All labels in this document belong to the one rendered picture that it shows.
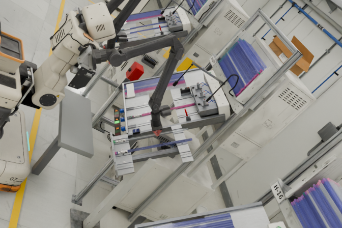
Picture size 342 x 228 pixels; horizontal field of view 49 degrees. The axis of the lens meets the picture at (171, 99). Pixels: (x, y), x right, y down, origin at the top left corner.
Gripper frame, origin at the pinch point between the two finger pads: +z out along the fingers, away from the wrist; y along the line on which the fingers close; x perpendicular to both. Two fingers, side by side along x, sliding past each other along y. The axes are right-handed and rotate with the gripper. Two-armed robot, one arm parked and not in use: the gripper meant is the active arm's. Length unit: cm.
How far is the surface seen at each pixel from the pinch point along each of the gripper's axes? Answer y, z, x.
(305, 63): 38, -9, -125
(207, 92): 32, -2, -44
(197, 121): 10.8, 5.8, -30.4
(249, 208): -67, 3, -39
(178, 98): 43, 9, -24
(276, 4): 291, 71, -224
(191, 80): 65, 9, -40
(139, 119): 29.9, 11.0, 9.0
